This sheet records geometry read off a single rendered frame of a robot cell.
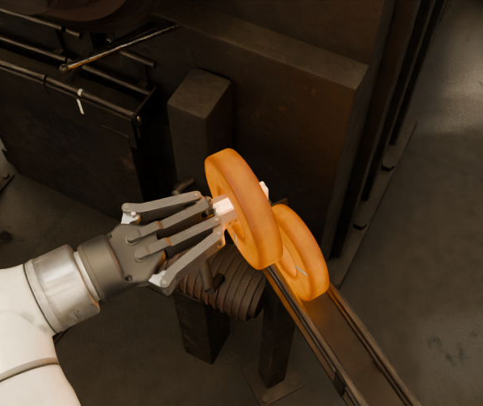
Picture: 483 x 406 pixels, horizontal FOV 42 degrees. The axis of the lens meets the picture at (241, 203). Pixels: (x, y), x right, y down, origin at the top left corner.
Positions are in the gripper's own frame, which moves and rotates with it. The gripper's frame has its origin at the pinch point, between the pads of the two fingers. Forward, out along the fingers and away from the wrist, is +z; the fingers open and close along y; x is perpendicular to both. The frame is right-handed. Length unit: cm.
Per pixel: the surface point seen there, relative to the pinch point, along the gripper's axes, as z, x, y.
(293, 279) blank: 6.5, -24.5, 3.1
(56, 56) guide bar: -11, -22, -58
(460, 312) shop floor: 58, -95, 8
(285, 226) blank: 7.1, -14.4, -1.0
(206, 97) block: 7.4, -12.8, -27.5
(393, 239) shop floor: 55, -95, -19
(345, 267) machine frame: 36, -87, -15
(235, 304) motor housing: -1.0, -42.6, -4.0
